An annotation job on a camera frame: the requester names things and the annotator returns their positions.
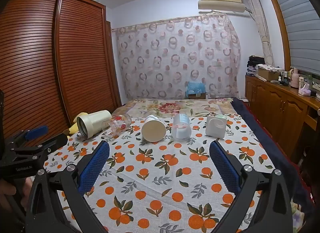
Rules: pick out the person's left hand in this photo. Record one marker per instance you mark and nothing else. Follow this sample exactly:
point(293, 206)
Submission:
point(6, 190)

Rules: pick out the stack of dark clothes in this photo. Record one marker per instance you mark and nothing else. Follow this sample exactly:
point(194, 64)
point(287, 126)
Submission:
point(255, 64)

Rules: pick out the cardboard box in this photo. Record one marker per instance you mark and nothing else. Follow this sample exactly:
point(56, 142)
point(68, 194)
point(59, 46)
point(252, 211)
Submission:
point(267, 74)

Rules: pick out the cream patterned window curtain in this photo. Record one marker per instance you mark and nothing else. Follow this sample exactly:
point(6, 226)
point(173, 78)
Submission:
point(260, 27)

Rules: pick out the frosted translucent plastic cup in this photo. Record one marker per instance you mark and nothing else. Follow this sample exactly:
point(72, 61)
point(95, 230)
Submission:
point(181, 127)

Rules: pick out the brown louvered wooden wardrobe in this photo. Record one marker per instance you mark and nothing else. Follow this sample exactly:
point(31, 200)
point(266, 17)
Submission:
point(50, 72)

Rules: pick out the floral bed blanket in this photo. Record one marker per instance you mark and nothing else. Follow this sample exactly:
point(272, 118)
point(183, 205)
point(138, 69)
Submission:
point(160, 106)

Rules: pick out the white air conditioner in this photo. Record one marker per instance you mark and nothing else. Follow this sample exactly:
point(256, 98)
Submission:
point(221, 1)

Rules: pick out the white mug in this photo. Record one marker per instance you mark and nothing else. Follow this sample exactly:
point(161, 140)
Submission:
point(301, 82)

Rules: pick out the cream insulated cup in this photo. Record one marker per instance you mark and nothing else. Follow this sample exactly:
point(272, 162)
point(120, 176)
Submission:
point(96, 121)

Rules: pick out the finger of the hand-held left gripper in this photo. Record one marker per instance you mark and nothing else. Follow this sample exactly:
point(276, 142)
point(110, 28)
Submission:
point(37, 131)
point(53, 142)

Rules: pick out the white square cup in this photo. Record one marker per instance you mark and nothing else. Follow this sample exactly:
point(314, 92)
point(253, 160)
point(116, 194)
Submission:
point(215, 126)

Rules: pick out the clear glass cup red print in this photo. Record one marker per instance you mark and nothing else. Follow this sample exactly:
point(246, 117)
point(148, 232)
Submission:
point(117, 125)

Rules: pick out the pink tissue box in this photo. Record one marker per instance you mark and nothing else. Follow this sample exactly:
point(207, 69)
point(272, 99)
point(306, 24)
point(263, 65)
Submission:
point(305, 90)

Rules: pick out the floral cloth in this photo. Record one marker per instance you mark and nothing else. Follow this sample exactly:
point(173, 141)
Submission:
point(268, 67)

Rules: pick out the cream paper cup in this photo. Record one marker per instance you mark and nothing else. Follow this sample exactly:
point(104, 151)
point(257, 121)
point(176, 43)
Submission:
point(153, 130)

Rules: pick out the pink thermos bottle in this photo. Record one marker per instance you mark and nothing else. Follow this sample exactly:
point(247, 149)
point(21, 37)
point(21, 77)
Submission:
point(294, 79)

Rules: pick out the brown box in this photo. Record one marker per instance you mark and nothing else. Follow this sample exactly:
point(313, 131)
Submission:
point(197, 96)

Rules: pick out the orange fruit print tablecloth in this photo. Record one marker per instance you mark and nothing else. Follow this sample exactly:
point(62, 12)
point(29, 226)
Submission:
point(160, 173)

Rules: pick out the sheer circle print curtain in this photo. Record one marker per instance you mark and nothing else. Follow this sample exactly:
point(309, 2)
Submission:
point(175, 57)

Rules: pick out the wooden sideboard cabinet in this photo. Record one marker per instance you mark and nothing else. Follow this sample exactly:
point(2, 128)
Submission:
point(277, 112)

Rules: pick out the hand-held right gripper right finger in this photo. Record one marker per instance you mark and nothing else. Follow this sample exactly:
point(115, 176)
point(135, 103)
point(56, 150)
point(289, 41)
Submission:
point(225, 170)

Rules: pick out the blue plastic bag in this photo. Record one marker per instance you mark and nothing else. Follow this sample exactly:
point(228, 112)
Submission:
point(196, 87)

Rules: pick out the yellow plush toy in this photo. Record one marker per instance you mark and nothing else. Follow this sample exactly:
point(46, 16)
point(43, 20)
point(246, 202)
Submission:
point(72, 129)

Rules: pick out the grey window blinds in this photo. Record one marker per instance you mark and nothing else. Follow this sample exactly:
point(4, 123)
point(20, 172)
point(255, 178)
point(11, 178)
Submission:
point(297, 22)

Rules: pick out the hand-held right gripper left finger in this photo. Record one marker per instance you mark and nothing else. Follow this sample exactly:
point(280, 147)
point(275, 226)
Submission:
point(95, 168)

